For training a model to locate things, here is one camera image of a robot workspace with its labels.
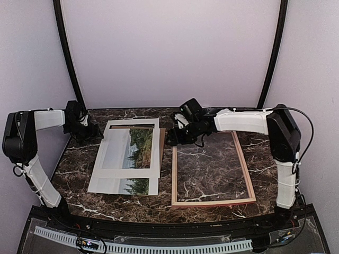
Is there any white slotted cable duct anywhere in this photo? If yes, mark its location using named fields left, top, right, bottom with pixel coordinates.
left=34, top=225, right=253, bottom=252

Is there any clear acrylic sheet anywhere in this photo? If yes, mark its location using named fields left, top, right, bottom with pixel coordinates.
left=176, top=131, right=251, bottom=202

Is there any black corner post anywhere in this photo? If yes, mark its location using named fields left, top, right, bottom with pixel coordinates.
left=52, top=0, right=87, bottom=111
left=256, top=0, right=288, bottom=109

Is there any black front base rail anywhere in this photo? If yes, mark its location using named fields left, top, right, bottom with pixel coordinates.
left=26, top=203, right=318, bottom=239

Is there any brown fibreboard backing board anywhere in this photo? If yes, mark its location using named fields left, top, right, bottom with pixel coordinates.
left=109, top=124, right=164, bottom=170

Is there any left black corner post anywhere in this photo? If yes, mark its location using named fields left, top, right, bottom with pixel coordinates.
left=52, top=0, right=87, bottom=111

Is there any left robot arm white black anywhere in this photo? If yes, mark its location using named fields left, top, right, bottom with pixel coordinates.
left=2, top=109, right=103, bottom=231

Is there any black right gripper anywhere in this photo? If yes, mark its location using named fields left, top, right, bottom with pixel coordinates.
left=165, top=120, right=202, bottom=146

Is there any landscape photo print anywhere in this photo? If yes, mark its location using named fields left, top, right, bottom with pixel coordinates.
left=102, top=126, right=153, bottom=169

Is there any wooden pink picture frame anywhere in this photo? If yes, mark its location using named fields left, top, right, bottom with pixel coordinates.
left=171, top=131, right=257, bottom=207

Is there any right black corner post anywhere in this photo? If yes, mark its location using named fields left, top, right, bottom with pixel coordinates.
left=256, top=0, right=288, bottom=109

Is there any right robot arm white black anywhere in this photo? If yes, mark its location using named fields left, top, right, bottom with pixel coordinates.
left=166, top=98, right=306, bottom=230

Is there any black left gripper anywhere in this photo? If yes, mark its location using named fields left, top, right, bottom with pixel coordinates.
left=64, top=121, right=104, bottom=146

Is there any white photo mat board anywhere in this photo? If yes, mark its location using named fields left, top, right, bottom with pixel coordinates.
left=92, top=118, right=161, bottom=178

